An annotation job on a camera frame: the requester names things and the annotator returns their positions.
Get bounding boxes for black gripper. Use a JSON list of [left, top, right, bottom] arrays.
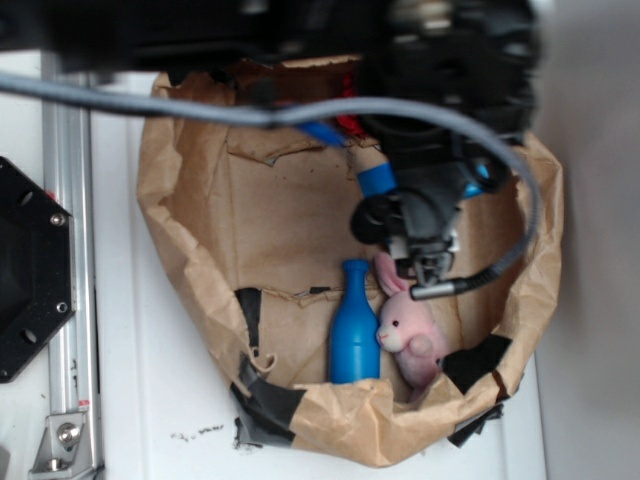
[[357, 1, 540, 197]]

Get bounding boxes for blue rectangular block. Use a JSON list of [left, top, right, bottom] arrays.
[[357, 162, 397, 198]]

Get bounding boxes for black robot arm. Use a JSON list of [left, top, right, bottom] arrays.
[[1, 1, 539, 203]]

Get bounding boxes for red crumpled tissue paper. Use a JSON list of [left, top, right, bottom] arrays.
[[335, 74, 366, 139]]

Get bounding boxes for pink plush bunny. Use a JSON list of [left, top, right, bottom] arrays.
[[374, 252, 450, 403]]

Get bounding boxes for blue plastic bottle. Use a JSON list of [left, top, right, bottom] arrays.
[[328, 259, 381, 384]]

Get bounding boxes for grey braided cable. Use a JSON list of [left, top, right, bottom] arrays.
[[0, 72, 542, 301]]

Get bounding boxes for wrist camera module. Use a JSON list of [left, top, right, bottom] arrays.
[[350, 188, 458, 300]]

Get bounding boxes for brown paper bag enclosure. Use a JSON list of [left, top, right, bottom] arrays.
[[136, 54, 565, 470]]

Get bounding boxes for aluminium extrusion rail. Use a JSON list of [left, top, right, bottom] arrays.
[[38, 49, 104, 480]]

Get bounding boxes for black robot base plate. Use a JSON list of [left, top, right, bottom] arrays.
[[1, 157, 74, 384]]

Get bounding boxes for metal corner bracket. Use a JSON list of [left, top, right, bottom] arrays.
[[28, 412, 95, 479]]

